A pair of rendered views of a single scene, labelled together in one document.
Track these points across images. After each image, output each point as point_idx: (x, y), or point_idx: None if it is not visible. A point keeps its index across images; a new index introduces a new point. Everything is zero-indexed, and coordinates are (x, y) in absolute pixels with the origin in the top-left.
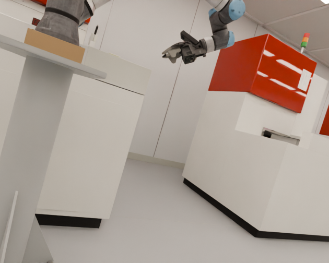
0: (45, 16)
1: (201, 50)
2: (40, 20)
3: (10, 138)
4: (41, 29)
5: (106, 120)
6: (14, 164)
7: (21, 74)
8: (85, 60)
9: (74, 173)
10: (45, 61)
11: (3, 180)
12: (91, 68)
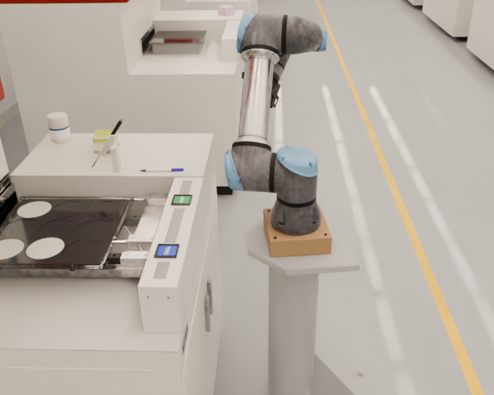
0: (310, 211)
1: (276, 87)
2: (303, 219)
3: (310, 327)
4: (315, 226)
5: (214, 234)
6: (314, 338)
7: (198, 282)
8: (205, 196)
9: (216, 313)
10: None
11: (311, 356)
12: (338, 217)
